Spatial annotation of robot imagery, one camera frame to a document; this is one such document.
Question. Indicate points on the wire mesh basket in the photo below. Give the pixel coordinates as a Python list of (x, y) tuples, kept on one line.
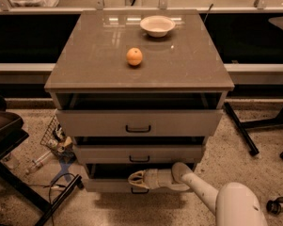
[(56, 141)]

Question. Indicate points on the grey drawer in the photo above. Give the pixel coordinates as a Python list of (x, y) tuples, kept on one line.
[(126, 154), (139, 123), (109, 178)]

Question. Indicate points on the orange fruit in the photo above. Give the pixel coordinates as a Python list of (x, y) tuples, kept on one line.
[(134, 56)]

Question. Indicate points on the black caster wheel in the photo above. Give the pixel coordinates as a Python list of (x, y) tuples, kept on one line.
[(274, 206)]

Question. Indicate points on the black table leg frame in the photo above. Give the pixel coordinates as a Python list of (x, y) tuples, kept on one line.
[(7, 145)]

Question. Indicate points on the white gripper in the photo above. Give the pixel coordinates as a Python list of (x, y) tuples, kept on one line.
[(151, 179)]

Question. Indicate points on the dark tray left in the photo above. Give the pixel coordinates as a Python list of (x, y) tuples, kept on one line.
[(8, 121)]

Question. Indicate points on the white bowl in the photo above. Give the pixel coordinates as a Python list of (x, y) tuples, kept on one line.
[(157, 26)]

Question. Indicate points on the plastic bottle on floor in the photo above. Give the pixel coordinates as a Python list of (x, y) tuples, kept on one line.
[(38, 163)]

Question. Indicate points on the grey drawer cabinet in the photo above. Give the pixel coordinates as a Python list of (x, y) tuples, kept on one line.
[(180, 71)]

